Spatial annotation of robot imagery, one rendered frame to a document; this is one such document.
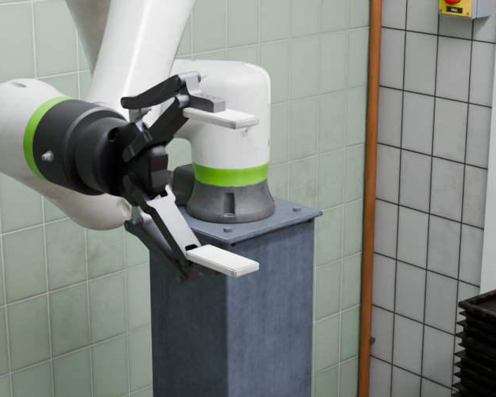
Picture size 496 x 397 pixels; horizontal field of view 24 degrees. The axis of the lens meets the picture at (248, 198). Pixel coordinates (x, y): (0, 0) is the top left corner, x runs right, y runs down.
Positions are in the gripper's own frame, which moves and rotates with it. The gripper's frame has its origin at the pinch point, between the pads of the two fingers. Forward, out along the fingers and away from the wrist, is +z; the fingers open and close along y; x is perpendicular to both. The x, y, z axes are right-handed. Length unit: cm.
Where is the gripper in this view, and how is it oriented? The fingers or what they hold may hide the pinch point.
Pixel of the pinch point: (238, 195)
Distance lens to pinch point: 102.0
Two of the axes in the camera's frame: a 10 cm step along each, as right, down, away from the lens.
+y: 0.0, 9.6, 2.9
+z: 6.9, 2.1, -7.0
